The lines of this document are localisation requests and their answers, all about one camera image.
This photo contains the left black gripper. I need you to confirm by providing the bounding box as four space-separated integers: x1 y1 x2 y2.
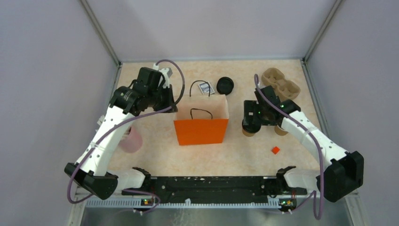
147 84 178 113

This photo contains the single black cup lid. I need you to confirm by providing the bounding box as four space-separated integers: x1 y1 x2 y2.
242 124 262 133

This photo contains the single brown paper cup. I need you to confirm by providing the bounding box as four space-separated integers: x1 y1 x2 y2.
242 129 256 137

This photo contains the orange paper bag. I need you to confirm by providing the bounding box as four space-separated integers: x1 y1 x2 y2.
174 80 229 146

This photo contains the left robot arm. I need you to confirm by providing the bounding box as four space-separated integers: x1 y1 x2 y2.
64 66 177 200

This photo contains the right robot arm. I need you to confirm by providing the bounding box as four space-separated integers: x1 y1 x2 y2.
242 86 364 202

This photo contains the stack of brown paper cups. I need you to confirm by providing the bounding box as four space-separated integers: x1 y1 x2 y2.
274 125 288 136

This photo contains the brown pulp cup carrier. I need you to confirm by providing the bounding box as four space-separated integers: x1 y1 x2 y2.
261 68 301 101

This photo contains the small red cube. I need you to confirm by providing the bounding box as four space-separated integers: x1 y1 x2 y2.
271 146 280 154

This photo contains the stack of black lids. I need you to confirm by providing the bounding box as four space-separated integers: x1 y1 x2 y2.
216 77 234 95

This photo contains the pink plastic cup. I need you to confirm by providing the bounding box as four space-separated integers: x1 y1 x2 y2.
118 126 143 153

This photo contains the playing card box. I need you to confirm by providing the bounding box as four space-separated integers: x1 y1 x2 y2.
198 82 215 95

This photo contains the white plastic stirrers bundle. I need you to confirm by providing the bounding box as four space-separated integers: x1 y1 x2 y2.
97 115 105 126

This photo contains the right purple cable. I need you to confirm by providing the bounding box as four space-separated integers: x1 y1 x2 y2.
254 73 326 220

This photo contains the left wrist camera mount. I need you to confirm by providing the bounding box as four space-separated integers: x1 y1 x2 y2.
152 63 173 89

